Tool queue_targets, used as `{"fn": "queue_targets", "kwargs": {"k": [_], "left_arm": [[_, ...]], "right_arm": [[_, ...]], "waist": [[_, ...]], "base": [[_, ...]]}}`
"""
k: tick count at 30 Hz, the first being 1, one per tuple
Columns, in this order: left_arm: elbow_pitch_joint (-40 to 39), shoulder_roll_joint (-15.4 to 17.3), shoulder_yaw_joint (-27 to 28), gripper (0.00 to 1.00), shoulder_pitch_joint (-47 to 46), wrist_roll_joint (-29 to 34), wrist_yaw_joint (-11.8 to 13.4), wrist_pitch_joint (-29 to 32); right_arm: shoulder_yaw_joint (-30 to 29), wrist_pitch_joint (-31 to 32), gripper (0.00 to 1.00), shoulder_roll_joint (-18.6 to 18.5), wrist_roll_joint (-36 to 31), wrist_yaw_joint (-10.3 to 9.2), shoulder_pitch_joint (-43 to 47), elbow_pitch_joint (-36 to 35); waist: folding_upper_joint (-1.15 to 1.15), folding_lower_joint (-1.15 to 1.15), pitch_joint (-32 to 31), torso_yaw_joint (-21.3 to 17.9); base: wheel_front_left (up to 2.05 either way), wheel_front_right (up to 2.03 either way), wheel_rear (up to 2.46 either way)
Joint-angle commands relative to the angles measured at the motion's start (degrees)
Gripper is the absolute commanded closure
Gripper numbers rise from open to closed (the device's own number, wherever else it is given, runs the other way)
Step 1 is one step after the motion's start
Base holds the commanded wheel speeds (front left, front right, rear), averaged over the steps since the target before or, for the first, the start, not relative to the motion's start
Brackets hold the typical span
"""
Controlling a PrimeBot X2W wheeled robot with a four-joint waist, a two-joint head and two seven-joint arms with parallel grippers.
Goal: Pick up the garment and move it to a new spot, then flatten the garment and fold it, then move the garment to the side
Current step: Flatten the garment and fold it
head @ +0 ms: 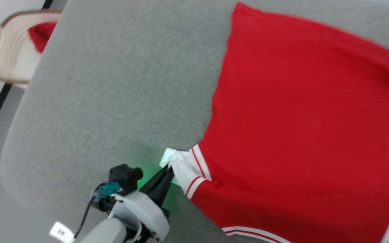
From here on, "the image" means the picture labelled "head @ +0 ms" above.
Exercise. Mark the white label tag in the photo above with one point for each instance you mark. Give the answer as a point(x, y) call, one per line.
point(61, 232)

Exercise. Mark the red garment with white trim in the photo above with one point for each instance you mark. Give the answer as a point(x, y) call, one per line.
point(309, 118)

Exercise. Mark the cream plastic laundry basket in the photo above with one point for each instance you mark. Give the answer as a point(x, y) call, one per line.
point(8, 57)

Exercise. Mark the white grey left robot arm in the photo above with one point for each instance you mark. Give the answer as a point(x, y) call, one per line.
point(105, 233)

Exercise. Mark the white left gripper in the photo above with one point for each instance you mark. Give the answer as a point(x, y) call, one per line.
point(140, 212)

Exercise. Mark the red cloth in basket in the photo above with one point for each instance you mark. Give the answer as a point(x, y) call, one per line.
point(41, 35)

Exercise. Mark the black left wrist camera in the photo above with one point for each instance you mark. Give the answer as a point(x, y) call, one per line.
point(125, 175)

